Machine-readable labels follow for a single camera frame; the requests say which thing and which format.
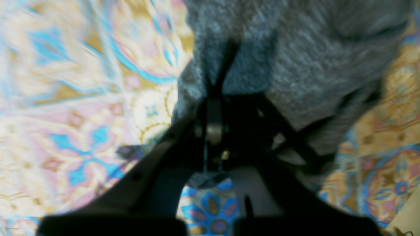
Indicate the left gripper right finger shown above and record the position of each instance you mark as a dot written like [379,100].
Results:
[276,171]

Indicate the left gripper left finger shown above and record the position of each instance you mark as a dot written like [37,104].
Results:
[145,201]

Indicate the patterned tablecloth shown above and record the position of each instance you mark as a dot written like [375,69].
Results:
[79,78]

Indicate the grey t-shirt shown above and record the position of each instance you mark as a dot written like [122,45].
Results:
[318,61]

